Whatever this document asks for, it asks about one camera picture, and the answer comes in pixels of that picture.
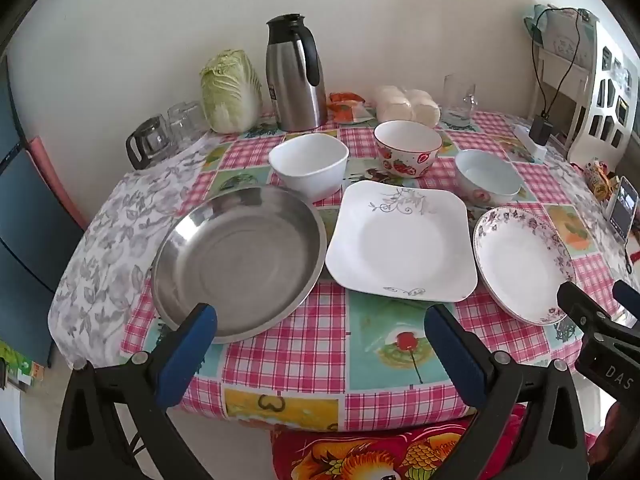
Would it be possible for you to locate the black cable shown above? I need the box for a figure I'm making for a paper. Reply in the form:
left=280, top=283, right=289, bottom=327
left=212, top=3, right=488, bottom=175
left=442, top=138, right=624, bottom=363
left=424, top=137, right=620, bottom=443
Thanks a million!
left=530, top=6, right=586, bottom=121

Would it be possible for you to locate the clear glass mug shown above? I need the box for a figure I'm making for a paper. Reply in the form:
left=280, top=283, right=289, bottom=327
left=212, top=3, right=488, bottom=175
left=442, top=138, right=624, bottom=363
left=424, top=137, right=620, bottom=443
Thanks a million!
left=442, top=74, right=478, bottom=128

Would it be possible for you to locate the black power adapter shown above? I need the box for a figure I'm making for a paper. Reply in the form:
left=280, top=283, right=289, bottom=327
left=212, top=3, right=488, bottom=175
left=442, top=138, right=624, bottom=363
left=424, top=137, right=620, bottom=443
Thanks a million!
left=530, top=115, right=555, bottom=147

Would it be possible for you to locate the pink board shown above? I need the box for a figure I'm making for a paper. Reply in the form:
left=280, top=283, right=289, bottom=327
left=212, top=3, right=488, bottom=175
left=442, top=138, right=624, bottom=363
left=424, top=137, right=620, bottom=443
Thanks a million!
left=27, top=135, right=91, bottom=231

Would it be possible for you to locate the stainless steel thermos jug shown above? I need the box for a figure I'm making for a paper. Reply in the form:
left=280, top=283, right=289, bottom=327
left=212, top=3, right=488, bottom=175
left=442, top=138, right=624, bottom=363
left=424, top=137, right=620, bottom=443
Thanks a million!
left=265, top=14, right=328, bottom=132

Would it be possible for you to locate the strawberry print bowl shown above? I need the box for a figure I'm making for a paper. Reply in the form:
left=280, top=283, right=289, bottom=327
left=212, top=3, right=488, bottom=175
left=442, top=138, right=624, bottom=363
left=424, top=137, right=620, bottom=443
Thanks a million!
left=374, top=120, right=443, bottom=179

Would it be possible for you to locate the napa cabbage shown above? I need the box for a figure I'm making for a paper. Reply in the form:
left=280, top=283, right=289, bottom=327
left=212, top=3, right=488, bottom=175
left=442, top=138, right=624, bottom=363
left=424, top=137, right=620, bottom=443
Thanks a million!
left=200, top=49, right=263, bottom=134

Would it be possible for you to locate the red fish print cushion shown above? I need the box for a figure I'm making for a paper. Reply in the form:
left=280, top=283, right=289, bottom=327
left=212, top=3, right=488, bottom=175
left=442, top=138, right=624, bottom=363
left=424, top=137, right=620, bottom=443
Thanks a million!
left=270, top=402, right=601, bottom=480

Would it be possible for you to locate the round pink floral plate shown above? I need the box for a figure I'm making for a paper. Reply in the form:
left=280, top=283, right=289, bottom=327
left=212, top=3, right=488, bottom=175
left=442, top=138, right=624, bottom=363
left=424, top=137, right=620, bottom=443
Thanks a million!
left=472, top=206, right=577, bottom=326

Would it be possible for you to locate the yellow candy packet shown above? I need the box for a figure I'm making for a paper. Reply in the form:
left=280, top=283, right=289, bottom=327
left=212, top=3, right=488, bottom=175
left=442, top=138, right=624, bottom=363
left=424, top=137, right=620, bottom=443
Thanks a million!
left=585, top=159, right=618, bottom=198

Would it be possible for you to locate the bag of white steamed buns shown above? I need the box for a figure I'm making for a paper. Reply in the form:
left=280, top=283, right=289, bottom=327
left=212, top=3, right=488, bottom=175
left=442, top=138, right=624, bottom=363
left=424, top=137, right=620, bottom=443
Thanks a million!
left=375, top=85, right=441, bottom=127

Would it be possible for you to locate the small white flower bowl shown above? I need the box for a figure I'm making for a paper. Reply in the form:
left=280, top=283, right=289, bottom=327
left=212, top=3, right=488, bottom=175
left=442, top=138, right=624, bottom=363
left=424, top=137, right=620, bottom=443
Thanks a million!
left=454, top=149, right=522, bottom=206

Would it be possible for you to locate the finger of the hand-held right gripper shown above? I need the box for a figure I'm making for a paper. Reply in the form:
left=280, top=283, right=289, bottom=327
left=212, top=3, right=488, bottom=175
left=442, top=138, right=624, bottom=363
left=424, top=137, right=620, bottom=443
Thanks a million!
left=614, top=280, right=640, bottom=321
left=557, top=281, right=613, bottom=341

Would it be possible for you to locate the orange snack packet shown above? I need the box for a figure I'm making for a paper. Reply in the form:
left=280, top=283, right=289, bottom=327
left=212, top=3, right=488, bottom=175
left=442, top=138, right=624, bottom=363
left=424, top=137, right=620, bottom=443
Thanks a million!
left=328, top=91, right=373, bottom=124

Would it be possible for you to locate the white square bowl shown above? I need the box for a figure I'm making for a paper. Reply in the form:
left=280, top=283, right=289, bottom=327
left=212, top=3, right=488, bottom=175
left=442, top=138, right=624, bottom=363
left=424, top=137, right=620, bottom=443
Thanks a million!
left=268, top=133, right=350, bottom=201

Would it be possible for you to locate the white power strip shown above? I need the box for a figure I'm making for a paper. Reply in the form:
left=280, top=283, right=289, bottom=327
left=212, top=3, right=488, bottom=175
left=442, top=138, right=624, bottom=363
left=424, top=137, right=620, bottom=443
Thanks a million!
left=515, top=125, right=548, bottom=163

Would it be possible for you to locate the green box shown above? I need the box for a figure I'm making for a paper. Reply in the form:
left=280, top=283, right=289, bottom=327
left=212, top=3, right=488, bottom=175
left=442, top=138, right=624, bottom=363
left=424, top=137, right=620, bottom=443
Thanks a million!
left=0, top=340, right=46, bottom=386

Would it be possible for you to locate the pink checked tablecloth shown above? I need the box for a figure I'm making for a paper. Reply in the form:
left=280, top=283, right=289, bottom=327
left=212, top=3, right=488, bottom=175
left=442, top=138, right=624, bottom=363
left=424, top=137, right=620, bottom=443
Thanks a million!
left=120, top=110, right=631, bottom=433

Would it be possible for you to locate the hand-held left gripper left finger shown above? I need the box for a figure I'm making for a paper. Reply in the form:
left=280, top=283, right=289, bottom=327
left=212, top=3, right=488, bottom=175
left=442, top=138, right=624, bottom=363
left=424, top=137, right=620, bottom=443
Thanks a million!
left=55, top=302, right=218, bottom=480

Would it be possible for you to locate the glass teapot black handle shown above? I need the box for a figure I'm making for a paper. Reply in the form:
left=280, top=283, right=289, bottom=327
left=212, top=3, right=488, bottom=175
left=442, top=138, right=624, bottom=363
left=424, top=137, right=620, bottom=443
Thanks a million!
left=125, top=115, right=173, bottom=171

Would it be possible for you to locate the large stainless steel plate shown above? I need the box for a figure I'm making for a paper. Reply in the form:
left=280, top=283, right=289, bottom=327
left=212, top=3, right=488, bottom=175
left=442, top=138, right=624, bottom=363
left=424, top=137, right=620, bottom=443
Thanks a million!
left=151, top=185, right=327, bottom=345

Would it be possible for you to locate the blue cabinet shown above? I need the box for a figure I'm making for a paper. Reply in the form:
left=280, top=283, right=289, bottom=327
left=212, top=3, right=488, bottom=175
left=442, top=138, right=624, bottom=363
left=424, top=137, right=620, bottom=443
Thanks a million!
left=0, top=55, right=86, bottom=366

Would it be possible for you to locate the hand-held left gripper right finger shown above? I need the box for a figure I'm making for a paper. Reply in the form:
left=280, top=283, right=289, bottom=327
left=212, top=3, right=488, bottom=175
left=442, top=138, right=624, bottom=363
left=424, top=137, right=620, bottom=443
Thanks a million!
left=424, top=304, right=588, bottom=480

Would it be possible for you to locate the white plastic chair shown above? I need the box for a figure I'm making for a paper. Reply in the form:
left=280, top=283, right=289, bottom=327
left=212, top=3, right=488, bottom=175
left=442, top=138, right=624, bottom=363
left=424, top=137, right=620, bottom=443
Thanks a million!
left=567, top=20, right=640, bottom=166

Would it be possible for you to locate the smartphone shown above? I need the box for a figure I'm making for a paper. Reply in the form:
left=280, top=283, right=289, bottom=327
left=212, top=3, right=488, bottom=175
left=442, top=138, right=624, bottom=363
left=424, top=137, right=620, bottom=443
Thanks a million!
left=607, top=176, right=640, bottom=241

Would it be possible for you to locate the white square plate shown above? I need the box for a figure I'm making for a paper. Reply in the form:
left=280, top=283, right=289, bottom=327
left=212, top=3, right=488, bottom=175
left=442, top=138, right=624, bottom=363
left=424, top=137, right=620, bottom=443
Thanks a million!
left=325, top=180, right=479, bottom=304

